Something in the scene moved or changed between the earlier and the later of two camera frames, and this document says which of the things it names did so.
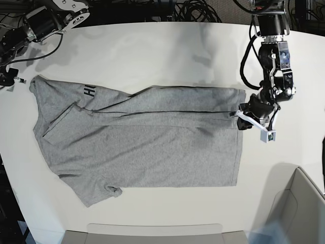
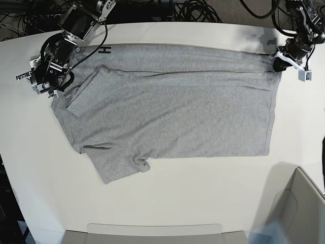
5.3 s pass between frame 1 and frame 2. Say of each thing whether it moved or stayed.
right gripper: moved
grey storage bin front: stayed
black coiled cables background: stayed
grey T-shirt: moved
